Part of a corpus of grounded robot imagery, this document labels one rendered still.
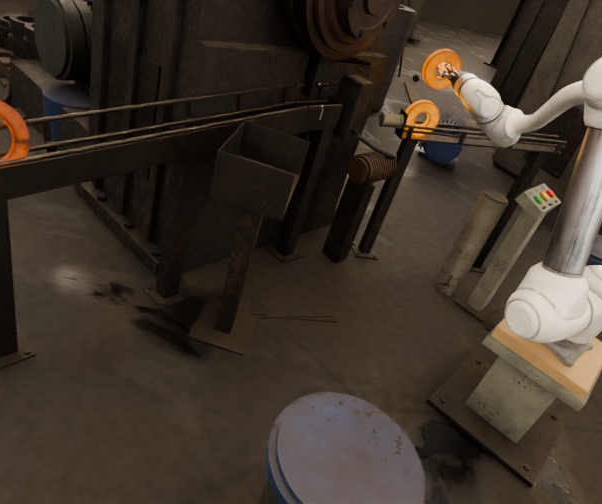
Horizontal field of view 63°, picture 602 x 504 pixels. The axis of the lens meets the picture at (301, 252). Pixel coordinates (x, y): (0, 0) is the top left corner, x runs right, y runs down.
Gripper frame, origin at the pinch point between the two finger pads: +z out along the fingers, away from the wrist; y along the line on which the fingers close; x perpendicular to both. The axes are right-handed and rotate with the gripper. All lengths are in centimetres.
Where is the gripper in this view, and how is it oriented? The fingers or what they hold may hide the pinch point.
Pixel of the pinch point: (443, 65)
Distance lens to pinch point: 214.3
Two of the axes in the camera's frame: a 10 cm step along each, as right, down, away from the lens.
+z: -1.6, -6.3, 7.6
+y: 9.5, 1.1, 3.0
